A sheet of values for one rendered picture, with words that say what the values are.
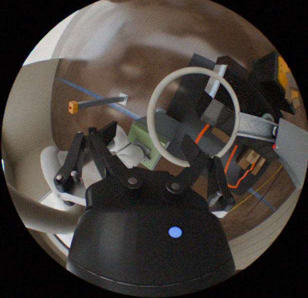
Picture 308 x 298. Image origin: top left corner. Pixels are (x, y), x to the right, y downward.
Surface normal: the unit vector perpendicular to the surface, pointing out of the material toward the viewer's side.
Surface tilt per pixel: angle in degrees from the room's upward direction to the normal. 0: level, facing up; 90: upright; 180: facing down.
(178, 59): 0
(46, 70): 90
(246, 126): 1
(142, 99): 0
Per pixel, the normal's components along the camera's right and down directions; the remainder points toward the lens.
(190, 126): -0.35, 0.38
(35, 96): 0.85, 0.51
